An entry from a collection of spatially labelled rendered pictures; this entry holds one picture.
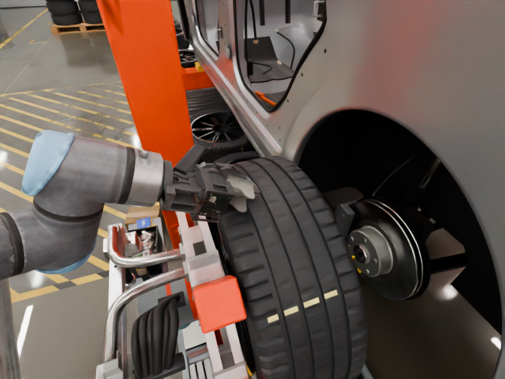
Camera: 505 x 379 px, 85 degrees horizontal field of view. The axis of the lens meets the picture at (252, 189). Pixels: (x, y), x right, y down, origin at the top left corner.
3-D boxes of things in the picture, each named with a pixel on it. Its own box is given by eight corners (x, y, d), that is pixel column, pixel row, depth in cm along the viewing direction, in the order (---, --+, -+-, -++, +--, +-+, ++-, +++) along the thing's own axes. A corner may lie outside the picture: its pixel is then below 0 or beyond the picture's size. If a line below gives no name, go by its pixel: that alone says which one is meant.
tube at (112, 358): (208, 340, 56) (202, 316, 49) (107, 377, 51) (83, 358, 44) (192, 268, 69) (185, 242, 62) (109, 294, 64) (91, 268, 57)
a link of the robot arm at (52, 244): (-3, 250, 43) (1, 185, 37) (77, 231, 52) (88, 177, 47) (21, 294, 39) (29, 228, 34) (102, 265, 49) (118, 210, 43)
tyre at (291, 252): (249, 188, 124) (294, 343, 110) (196, 201, 118) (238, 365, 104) (301, 108, 62) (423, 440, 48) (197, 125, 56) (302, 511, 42)
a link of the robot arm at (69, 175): (29, 174, 42) (36, 113, 38) (119, 186, 49) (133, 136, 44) (15, 213, 35) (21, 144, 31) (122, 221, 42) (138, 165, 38)
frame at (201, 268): (250, 416, 78) (249, 345, 42) (228, 427, 76) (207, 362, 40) (207, 262, 116) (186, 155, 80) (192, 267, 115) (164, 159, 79)
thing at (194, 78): (216, 86, 278) (213, 50, 255) (163, 94, 264) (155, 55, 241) (212, 80, 289) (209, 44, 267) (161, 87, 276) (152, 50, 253)
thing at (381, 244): (377, 301, 98) (448, 292, 69) (359, 308, 96) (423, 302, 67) (339, 218, 109) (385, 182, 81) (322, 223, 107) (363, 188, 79)
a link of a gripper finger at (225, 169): (240, 191, 55) (200, 185, 50) (237, 186, 56) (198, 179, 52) (250, 174, 53) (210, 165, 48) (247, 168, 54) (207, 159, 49)
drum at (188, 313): (227, 318, 79) (223, 293, 70) (150, 345, 74) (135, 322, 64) (215, 276, 89) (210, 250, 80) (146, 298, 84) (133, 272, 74)
